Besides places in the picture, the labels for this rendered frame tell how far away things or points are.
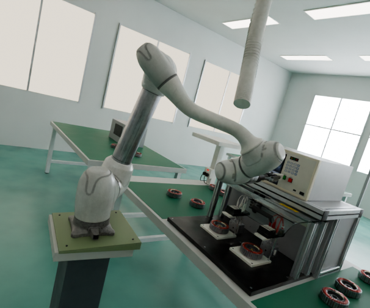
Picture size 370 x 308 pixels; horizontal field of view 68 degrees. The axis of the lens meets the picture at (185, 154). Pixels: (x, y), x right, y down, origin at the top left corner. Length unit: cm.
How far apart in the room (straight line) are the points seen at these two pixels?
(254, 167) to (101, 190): 63
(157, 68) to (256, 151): 50
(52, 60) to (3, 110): 117
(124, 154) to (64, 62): 432
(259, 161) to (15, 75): 485
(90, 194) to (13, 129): 445
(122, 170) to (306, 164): 89
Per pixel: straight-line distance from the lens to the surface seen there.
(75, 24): 565
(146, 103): 130
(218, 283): 128
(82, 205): 124
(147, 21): 616
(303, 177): 144
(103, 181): 120
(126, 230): 135
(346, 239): 177
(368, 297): 172
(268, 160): 104
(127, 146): 134
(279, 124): 924
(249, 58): 285
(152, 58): 114
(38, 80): 550
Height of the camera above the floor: 139
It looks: 9 degrees down
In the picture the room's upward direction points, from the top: 15 degrees clockwise
